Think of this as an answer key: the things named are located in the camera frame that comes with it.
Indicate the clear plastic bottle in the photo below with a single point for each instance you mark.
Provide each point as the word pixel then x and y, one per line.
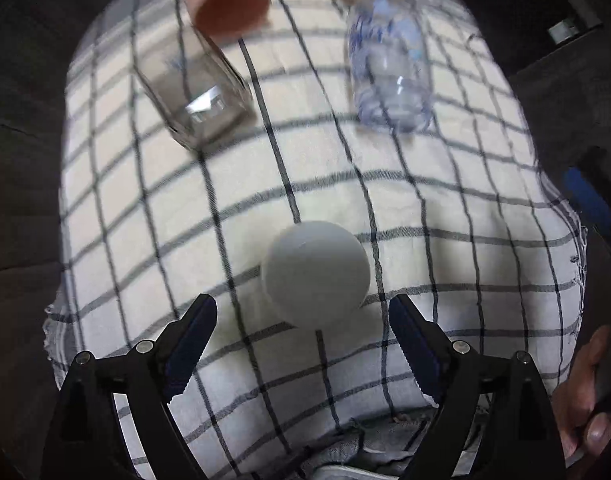
pixel 389 67

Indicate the checkered white cloth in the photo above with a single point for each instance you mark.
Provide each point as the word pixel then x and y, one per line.
pixel 305 240

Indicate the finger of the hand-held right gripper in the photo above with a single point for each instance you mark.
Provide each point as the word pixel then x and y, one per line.
pixel 593 195

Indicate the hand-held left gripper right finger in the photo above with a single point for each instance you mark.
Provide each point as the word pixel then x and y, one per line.
pixel 416 345

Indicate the clear square glass jar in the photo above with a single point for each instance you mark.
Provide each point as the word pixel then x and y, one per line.
pixel 195 90

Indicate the person's right hand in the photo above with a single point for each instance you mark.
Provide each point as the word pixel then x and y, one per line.
pixel 580 400

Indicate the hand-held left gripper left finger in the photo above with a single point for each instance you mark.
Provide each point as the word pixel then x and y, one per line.
pixel 191 342

